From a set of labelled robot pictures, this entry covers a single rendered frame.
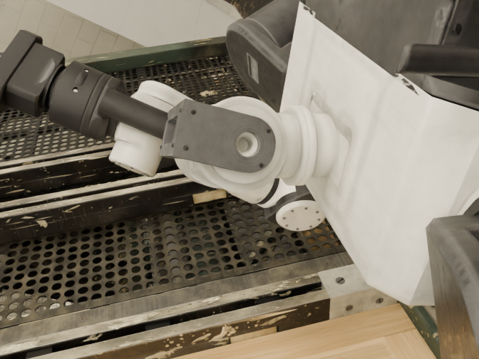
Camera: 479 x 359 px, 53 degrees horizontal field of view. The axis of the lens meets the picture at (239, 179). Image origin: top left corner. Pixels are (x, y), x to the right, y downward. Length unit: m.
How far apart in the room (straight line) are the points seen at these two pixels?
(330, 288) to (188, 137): 0.58
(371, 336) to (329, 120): 0.53
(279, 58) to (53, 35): 5.53
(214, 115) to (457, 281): 0.16
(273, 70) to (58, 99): 0.28
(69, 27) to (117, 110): 5.33
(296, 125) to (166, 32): 4.11
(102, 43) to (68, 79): 5.32
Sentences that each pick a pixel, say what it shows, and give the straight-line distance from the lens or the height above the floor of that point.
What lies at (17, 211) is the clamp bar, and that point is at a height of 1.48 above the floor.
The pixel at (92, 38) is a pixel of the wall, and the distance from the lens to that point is 5.95.
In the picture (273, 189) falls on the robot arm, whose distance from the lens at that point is 0.74.
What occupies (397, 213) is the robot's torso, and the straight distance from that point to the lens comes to 0.31.
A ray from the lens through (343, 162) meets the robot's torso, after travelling 0.36.
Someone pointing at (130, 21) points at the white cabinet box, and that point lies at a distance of 4.41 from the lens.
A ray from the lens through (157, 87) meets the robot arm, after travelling 0.66.
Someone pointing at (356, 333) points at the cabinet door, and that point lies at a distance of 0.85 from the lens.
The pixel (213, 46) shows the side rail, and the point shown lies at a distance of 2.01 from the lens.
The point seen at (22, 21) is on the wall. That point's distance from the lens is 5.98.
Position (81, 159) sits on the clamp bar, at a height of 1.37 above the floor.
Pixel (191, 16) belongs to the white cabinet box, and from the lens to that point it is 4.43.
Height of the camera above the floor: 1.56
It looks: 26 degrees down
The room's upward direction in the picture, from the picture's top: 70 degrees counter-clockwise
